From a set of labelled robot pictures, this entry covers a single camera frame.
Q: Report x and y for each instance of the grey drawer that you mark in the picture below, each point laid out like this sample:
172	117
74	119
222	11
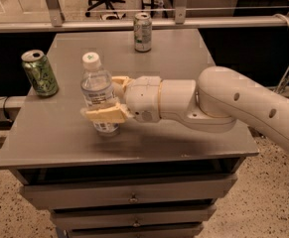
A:
128	191
182	230
134	217

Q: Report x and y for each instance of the grey metal railing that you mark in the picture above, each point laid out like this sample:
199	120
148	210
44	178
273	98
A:
18	16

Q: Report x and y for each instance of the middle grey drawer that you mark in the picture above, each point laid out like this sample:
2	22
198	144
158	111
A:
134	217

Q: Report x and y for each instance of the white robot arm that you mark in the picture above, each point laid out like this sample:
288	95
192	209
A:
212	103

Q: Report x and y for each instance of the grey drawer cabinet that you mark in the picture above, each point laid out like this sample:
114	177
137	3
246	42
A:
51	143

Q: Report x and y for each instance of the clear plastic water bottle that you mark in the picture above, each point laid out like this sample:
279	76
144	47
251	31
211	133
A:
96	83

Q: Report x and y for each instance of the bottom grey drawer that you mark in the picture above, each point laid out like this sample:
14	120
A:
182	230

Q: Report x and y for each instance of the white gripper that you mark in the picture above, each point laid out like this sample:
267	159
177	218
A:
142	98

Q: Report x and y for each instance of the white green soda can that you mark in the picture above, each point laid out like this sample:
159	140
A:
142	26

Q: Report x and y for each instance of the black office chair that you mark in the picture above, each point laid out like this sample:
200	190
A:
108	4

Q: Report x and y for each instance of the top grey drawer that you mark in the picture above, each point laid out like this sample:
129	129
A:
128	191

